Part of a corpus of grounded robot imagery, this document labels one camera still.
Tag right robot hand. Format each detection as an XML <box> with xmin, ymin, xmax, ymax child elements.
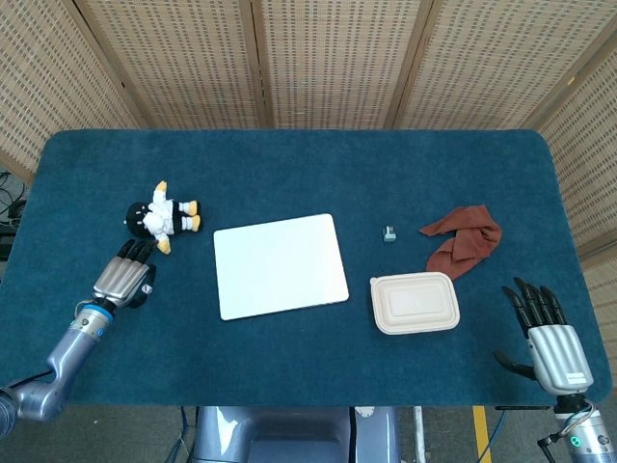
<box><xmin>493</xmin><ymin>277</ymin><xmax>595</xmax><ymax>397</ymax></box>

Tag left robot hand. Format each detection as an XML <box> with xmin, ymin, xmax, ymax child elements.
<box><xmin>91</xmin><ymin>238</ymin><xmax>158</xmax><ymax>311</ymax></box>

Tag black and white plush toy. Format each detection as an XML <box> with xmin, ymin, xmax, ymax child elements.
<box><xmin>123</xmin><ymin>180</ymin><xmax>201</xmax><ymax>256</ymax></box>

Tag rust brown cloth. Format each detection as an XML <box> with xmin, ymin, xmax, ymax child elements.
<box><xmin>418</xmin><ymin>204</ymin><xmax>503</xmax><ymax>282</ymax></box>

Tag beige lidded food container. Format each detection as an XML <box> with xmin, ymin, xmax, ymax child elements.
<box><xmin>369</xmin><ymin>271</ymin><xmax>461</xmax><ymax>336</ymax></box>

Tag white rectangular board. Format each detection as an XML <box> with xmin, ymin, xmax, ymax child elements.
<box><xmin>212</xmin><ymin>212</ymin><xmax>350</xmax><ymax>322</ymax></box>

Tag blue table mat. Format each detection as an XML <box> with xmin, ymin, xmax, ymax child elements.
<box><xmin>0</xmin><ymin>127</ymin><xmax>613</xmax><ymax>409</ymax></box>

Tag grey-blue robot torso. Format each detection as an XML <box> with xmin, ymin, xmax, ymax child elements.
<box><xmin>191</xmin><ymin>405</ymin><xmax>401</xmax><ymax>463</ymax></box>

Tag woven folding screen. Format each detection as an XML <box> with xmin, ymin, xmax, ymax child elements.
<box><xmin>0</xmin><ymin>0</ymin><xmax>617</xmax><ymax>339</ymax></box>

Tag floor cables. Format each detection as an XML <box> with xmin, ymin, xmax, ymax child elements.
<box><xmin>0</xmin><ymin>171</ymin><xmax>28</xmax><ymax>257</ymax></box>

